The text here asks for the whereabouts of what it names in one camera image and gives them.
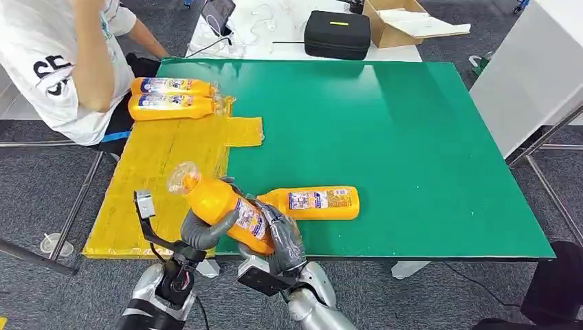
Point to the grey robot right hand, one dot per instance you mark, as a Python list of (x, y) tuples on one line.
[(284, 241)]

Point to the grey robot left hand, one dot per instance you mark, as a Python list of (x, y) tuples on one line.
[(200, 237)]

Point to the orange drink bottle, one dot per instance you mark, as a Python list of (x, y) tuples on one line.
[(171, 109), (319, 213), (171, 86), (209, 200)]

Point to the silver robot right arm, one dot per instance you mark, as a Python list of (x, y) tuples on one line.
[(314, 314)]

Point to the white table foot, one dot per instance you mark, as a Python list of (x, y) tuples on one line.
[(409, 269), (207, 269)]

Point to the yellow plastic sheet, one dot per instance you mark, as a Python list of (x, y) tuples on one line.
[(150, 173)]

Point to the clear plastic cup lid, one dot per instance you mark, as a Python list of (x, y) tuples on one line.
[(57, 245)]

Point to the green table mat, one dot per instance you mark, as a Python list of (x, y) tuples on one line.
[(410, 159)]

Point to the black zip case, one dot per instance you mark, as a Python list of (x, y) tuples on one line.
[(337, 37)]

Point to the dark tablet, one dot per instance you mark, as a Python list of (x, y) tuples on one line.
[(218, 16)]

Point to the brown cardboard box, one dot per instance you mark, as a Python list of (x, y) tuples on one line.
[(387, 36)]

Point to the white sheet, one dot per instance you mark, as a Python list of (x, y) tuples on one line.
[(419, 23)]

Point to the person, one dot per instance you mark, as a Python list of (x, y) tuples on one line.
[(36, 36)]

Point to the black robot leg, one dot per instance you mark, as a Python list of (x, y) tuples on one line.
[(555, 282)]

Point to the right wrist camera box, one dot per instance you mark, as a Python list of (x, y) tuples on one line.
[(259, 278)]

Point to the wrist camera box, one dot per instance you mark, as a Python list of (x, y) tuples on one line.
[(259, 278), (145, 205)]

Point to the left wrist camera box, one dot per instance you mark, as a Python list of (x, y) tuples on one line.
[(145, 205)]

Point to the metal table frame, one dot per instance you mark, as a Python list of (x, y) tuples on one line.
[(546, 186), (75, 209)]

